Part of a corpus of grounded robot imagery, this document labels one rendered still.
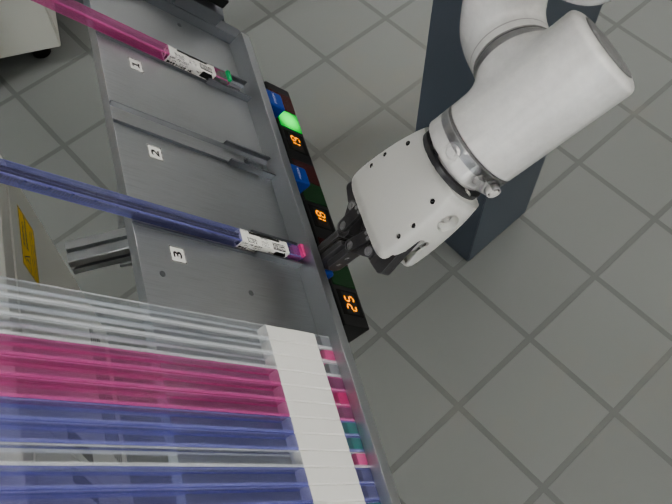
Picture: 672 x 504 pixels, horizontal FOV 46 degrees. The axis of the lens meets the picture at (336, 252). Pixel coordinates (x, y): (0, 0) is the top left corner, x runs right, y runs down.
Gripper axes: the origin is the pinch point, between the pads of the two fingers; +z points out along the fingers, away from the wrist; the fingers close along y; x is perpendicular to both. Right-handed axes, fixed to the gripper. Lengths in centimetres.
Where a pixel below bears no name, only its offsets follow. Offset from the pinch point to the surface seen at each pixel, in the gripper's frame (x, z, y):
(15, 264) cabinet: 15.0, 33.2, 15.6
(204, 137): 12.1, 2.2, 12.0
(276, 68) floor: -60, 40, 92
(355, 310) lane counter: -4.9, 3.3, -4.0
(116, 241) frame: -11, 47, 34
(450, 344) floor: -70, 30, 14
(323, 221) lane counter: -4.5, 3.4, 7.3
